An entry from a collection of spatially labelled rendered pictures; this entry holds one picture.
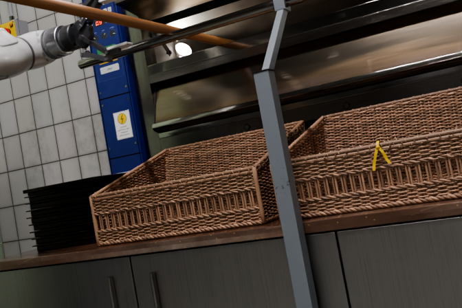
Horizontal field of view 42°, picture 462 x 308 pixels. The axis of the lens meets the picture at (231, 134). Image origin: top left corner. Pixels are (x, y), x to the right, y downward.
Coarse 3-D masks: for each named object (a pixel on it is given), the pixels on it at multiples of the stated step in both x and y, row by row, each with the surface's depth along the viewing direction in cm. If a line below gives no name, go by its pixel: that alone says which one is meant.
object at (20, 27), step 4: (12, 20) 250; (16, 20) 250; (20, 20) 252; (0, 24) 253; (4, 24) 251; (8, 24) 250; (16, 24) 249; (20, 24) 251; (24, 24) 253; (8, 28) 250; (12, 28) 249; (16, 28) 249; (20, 28) 251; (24, 28) 253; (12, 32) 249; (16, 32) 249; (20, 32) 250; (24, 32) 252
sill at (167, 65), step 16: (384, 0) 189; (400, 0) 187; (416, 0) 185; (320, 16) 198; (336, 16) 196; (352, 16) 194; (288, 32) 203; (304, 32) 201; (208, 48) 217; (224, 48) 214; (240, 48) 211; (160, 64) 226; (176, 64) 223
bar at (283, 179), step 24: (288, 0) 163; (216, 24) 173; (144, 48) 185; (264, 72) 143; (264, 96) 143; (264, 120) 143; (288, 168) 142; (288, 192) 141; (288, 216) 141; (288, 240) 141; (312, 288) 141
